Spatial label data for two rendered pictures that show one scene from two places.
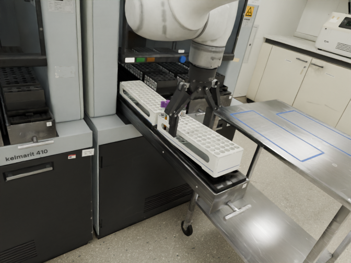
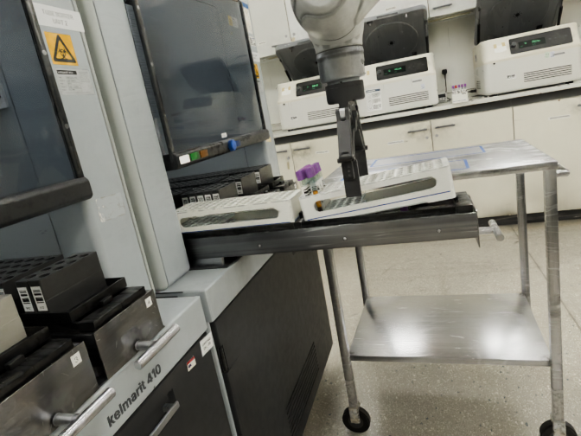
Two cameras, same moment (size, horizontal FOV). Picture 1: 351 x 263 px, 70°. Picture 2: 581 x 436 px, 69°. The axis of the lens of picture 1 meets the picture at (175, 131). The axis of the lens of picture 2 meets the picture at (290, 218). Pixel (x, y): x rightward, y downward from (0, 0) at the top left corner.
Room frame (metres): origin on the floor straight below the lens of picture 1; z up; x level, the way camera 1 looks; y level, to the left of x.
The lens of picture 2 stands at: (0.03, 0.54, 1.03)
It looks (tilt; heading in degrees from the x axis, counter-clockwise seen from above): 14 degrees down; 328
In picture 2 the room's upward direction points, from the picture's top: 10 degrees counter-clockwise
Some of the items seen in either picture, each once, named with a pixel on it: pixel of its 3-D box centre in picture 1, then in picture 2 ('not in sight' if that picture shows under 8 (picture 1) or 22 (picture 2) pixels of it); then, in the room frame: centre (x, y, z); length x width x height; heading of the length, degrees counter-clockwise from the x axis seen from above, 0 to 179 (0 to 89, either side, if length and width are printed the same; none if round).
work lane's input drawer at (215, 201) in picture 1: (168, 135); (316, 229); (0.77, 0.02, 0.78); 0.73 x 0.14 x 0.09; 39
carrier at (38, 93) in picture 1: (25, 98); (71, 284); (0.72, 0.51, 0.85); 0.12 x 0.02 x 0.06; 130
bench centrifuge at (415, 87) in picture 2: not in sight; (393, 64); (2.35, -2.04, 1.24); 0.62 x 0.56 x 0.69; 130
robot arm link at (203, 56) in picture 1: (206, 54); (341, 67); (0.69, -0.04, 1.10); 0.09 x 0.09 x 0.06
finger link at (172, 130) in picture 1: (173, 124); (351, 178); (0.64, 0.01, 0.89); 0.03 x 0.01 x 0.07; 39
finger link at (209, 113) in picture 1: (208, 118); (360, 166); (0.73, -0.10, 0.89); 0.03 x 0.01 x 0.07; 39
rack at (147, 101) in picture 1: (145, 101); (237, 214); (0.91, 0.14, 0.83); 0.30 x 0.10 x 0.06; 39
